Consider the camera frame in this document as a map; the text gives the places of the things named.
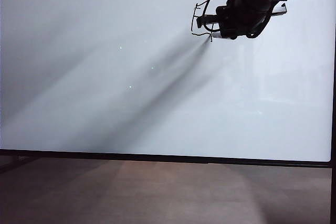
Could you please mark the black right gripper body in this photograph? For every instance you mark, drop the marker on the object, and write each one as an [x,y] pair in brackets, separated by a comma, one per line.
[246,11]

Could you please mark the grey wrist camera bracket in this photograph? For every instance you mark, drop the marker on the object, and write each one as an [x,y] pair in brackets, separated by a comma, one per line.
[281,11]

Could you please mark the tape-wrapped black right gripper finger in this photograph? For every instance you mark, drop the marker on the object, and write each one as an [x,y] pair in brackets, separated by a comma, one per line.
[207,20]

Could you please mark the black whiteboard stand post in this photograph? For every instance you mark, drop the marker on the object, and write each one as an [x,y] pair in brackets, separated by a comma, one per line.
[333,195]

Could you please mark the white whiteboard with black frame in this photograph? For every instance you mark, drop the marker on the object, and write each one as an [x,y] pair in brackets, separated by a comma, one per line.
[105,103]

